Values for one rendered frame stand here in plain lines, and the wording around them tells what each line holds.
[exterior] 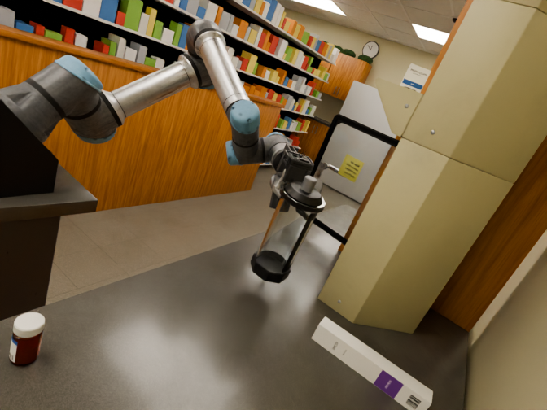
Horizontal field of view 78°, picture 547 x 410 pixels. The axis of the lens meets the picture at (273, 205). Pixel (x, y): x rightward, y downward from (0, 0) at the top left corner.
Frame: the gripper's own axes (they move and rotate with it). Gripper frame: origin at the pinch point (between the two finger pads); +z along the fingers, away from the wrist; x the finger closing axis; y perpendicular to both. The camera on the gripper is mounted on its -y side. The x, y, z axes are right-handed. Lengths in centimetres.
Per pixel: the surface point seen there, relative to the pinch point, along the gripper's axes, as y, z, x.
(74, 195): -26, -24, -51
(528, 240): 7, 1, 70
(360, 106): -17, -468, 245
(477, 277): -10, -1, 66
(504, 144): 28.4, 5.6, 35.9
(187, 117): -55, -231, -21
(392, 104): 26.8, -6.2, 13.8
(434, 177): 16.8, 5.9, 24.3
